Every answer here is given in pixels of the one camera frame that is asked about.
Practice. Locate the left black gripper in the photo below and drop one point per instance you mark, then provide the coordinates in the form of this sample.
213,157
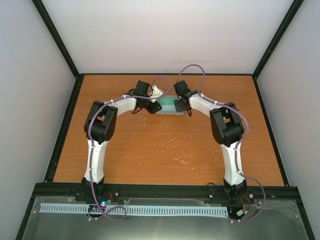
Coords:
152,110

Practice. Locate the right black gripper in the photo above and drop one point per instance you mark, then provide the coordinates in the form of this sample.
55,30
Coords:
178,109

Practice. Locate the grey leather glasses case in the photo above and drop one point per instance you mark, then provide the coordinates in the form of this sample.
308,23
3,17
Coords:
168,99

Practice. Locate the light blue cleaning cloth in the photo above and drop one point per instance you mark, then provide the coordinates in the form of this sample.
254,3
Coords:
168,108

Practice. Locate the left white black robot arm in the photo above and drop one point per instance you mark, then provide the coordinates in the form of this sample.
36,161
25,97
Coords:
100,127

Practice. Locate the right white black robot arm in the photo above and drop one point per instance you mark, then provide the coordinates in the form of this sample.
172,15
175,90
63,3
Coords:
227,130

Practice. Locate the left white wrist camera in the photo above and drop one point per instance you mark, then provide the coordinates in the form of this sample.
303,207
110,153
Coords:
156,93

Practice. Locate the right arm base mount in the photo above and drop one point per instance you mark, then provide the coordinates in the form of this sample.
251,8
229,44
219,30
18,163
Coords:
225,194

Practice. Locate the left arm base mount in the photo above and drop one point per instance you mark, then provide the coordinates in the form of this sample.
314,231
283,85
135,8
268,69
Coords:
103,193

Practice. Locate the light blue slotted cable duct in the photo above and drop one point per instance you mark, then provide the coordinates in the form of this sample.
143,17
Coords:
137,210

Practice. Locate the black aluminium frame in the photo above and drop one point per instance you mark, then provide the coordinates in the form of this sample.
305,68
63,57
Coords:
48,188

